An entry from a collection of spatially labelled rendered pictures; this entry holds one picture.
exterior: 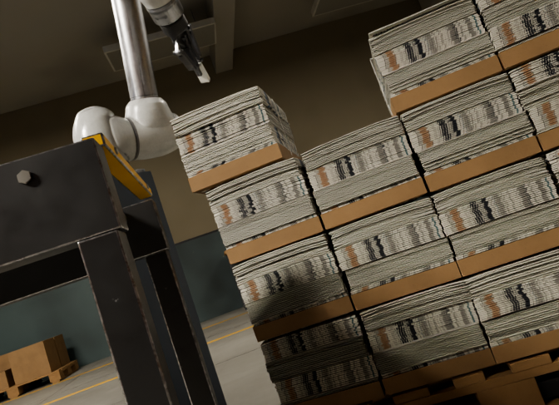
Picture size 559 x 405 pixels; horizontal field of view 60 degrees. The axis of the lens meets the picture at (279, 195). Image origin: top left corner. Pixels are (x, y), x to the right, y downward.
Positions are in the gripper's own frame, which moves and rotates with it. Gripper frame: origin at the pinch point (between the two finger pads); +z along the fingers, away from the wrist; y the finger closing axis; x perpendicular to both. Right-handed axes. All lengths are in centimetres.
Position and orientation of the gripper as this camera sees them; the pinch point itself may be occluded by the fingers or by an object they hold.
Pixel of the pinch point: (200, 72)
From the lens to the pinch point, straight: 157.4
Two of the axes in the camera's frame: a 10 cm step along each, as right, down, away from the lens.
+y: -1.4, 8.2, -5.5
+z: 3.0, 5.7, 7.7
